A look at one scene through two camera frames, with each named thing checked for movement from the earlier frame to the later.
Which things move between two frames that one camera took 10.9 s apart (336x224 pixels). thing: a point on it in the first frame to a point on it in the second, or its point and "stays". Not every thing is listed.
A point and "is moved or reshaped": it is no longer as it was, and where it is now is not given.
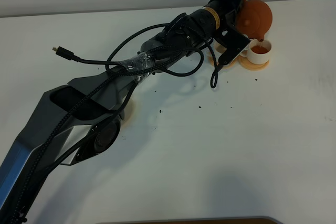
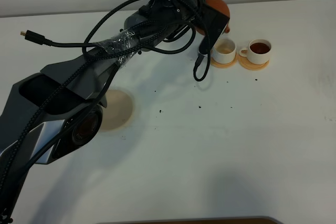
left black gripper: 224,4 to 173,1
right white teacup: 258,51 stays
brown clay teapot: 253,18 is moved or reshaped
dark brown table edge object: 248,220 stays
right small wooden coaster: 245,62 stays
